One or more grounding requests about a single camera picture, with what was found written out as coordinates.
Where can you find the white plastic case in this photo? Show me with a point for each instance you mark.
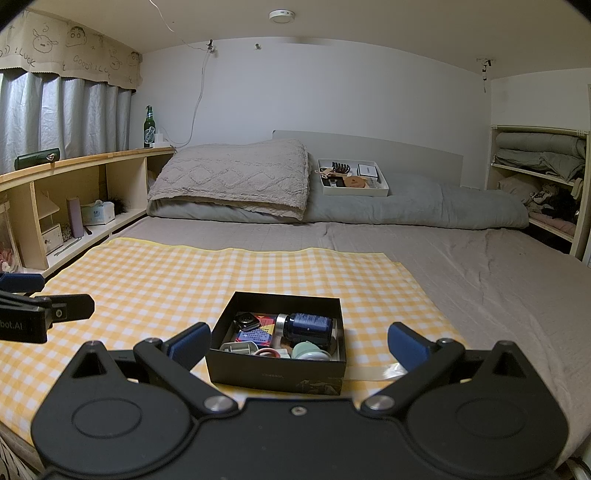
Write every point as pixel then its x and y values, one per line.
pixel 238 347

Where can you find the beige folded cloth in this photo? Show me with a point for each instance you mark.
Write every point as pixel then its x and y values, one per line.
pixel 512 187

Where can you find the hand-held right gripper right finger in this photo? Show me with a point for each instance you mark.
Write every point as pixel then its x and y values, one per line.
pixel 406 344

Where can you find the yellow checked cloth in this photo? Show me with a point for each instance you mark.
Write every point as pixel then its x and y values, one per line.
pixel 152 286

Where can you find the colourful card box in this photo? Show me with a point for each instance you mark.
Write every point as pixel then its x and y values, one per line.
pixel 265 334

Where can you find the brown round leather pouch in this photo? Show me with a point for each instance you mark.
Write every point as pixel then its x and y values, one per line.
pixel 355 182

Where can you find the round ceiling light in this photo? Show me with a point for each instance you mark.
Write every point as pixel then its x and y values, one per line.
pixel 282 15

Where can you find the black cardboard box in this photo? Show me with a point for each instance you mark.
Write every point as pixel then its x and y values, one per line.
pixel 277 374

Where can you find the white charger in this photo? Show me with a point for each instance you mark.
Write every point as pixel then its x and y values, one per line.
pixel 160 138

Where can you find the grey folded duvet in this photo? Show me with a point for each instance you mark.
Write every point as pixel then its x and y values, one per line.
pixel 415 203

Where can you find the mint green cup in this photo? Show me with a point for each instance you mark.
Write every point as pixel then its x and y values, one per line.
pixel 305 348

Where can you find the white plastic tube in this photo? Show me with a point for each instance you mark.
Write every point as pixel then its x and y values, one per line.
pixel 282 353

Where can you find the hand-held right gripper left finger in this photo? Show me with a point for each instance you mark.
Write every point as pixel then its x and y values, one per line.
pixel 187 346

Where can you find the beige textured pillow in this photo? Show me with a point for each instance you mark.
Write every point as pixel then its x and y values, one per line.
pixel 231 175

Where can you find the white tray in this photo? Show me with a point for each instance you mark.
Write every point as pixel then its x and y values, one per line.
pixel 355 192

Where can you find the black smart watch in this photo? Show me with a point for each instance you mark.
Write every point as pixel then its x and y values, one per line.
pixel 246 321

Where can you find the black hair claw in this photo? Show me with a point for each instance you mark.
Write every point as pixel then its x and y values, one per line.
pixel 340 167

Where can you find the folded grey blankets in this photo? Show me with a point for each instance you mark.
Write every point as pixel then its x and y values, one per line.
pixel 540 154

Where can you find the beige doodle valance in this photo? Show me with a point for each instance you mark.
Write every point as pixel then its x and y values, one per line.
pixel 69 46

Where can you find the purple book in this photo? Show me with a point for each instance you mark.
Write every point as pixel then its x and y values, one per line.
pixel 74 217

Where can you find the dark green cylindrical case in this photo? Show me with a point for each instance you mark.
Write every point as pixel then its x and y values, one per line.
pixel 37 160

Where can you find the black fluffy thing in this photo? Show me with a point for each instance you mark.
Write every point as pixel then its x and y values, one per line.
pixel 119 207

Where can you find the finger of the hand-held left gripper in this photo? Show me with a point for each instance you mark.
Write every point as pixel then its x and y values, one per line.
pixel 21 282
pixel 64 307

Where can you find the pink cloth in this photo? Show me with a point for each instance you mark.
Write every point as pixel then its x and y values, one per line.
pixel 554 224

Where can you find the small white box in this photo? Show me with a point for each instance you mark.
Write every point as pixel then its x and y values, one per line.
pixel 368 171

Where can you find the green glass bottle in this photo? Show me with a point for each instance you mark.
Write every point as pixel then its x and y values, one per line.
pixel 149 127

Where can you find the white tissue box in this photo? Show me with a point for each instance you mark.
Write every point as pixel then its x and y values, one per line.
pixel 98 213

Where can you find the small wooden house box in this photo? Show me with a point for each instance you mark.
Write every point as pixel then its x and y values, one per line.
pixel 51 236

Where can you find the dark blue bottle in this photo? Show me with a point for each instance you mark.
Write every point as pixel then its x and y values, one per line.
pixel 307 325

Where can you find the black garment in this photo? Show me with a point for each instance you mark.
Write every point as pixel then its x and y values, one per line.
pixel 563 203

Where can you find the cream open shelf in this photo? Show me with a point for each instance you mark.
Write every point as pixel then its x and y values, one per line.
pixel 490 157

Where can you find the grey curtain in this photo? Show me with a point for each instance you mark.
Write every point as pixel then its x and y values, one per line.
pixel 69 120

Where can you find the black hanging clip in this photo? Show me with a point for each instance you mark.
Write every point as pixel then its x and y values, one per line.
pixel 485 64

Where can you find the wooden bedside shelf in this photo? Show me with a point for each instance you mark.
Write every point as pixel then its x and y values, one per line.
pixel 92 158

